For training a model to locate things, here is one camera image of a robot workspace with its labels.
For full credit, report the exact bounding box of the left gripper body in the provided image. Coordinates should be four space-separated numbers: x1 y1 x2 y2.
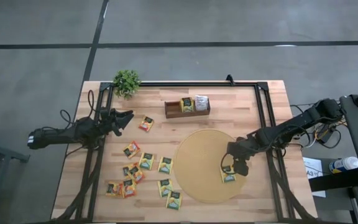
99 108 121 133

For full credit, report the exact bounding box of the green tea packet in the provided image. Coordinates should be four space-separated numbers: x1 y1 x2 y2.
165 190 183 211
158 156 175 175
180 96 195 113
157 178 174 198
138 152 155 171
220 164 237 184

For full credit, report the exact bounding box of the white blue canister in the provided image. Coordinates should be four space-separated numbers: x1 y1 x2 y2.
328 156 358 174

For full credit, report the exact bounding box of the green plant in white pot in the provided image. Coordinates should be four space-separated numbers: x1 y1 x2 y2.
112 68 142 100

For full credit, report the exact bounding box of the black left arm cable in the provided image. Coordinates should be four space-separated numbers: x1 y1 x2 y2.
60 89 105 129

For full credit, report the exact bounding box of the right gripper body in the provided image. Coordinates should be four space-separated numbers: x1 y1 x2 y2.
228 135 260 161

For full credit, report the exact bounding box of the white orange tea packet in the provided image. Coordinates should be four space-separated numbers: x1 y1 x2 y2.
194 95 209 112

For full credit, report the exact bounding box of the round woven straw placemat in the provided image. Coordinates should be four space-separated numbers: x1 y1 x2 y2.
173 129 250 205

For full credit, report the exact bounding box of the white paper sheet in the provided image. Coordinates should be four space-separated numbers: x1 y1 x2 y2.
302 157 326 198

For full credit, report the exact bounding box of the wooden tea organizer box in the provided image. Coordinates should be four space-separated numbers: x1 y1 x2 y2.
164 98 211 119

